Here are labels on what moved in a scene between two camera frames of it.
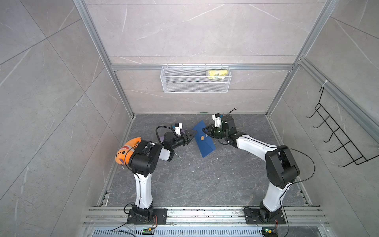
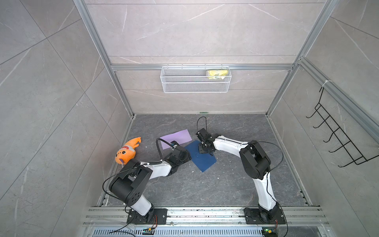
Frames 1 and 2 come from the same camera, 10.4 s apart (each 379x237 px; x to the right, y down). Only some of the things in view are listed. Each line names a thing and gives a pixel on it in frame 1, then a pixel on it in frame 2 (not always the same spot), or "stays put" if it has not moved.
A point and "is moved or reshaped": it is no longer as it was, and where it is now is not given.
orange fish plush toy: [124, 154] stays put
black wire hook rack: [358, 157] stays put
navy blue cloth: [205, 142] is moved or reshaped
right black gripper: [210, 133] to [200, 150]
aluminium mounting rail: [119, 217] stays put
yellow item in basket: [217, 72] stays put
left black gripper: [185, 138] to [187, 156]
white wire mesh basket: [195, 79] stays put
